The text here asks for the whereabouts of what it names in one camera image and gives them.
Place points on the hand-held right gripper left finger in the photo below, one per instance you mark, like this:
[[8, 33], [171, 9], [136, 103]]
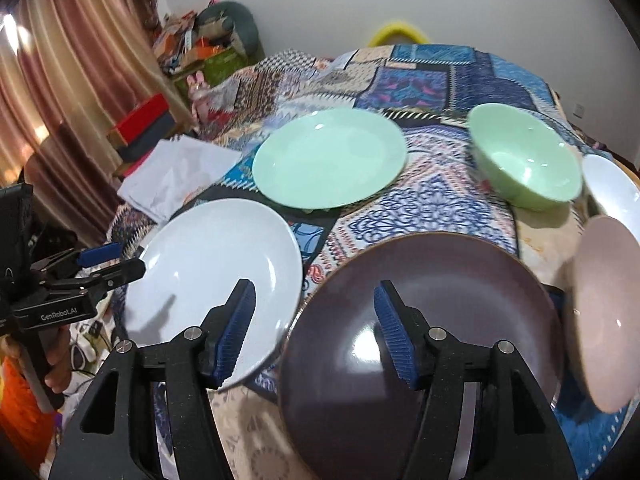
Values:
[[235, 332]]

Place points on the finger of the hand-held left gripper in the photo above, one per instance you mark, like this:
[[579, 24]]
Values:
[[125, 271], [100, 253]]

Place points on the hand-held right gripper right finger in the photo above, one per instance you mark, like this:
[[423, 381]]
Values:
[[395, 332]]

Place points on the white plate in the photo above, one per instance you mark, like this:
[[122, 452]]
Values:
[[200, 260]]

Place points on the dark purple plate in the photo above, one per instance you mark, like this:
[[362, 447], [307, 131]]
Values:
[[450, 280]]

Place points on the mint green plate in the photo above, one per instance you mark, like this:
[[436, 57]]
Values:
[[325, 160]]

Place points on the mint green bowl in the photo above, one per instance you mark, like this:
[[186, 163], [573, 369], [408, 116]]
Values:
[[525, 160]]

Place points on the pink bowl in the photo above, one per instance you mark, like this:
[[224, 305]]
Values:
[[610, 310]]

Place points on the person's left hand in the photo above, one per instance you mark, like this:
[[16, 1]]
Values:
[[57, 360]]

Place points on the white folded cloth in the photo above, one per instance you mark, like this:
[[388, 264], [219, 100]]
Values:
[[175, 175]]

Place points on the dark blue box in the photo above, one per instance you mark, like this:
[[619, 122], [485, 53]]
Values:
[[150, 142]]

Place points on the red box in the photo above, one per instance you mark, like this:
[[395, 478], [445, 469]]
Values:
[[142, 117]]

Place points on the pink bunny toy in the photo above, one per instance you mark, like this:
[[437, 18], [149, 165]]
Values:
[[199, 95]]

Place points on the striped brown curtain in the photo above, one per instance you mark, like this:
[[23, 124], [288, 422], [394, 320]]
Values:
[[75, 60]]

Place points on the green cardboard box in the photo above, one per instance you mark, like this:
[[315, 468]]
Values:
[[220, 63]]

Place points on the green box of clutter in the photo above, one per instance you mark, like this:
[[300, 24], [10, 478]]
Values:
[[180, 35]]

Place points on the patchwork printed blanket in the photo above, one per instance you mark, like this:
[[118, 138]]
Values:
[[440, 85]]

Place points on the white patterned bowl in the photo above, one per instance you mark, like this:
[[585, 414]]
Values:
[[610, 190]]

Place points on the dark green plush cushion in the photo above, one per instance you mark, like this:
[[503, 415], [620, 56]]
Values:
[[240, 20]]

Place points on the yellow curved object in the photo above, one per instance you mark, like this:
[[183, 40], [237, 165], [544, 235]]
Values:
[[397, 27]]

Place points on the white wall outlet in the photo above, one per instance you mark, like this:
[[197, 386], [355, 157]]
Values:
[[579, 110]]

